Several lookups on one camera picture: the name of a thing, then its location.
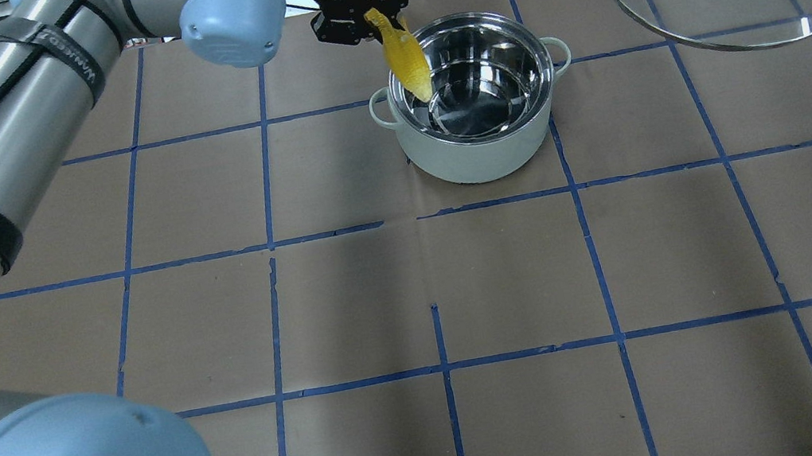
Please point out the pale green steel pot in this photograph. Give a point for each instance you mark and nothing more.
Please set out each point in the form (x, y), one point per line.
(486, 113)

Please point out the brown paper table cover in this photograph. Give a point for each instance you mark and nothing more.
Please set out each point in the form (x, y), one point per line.
(250, 249)

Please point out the yellow corn cob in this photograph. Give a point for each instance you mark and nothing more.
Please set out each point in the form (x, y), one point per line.
(403, 54)

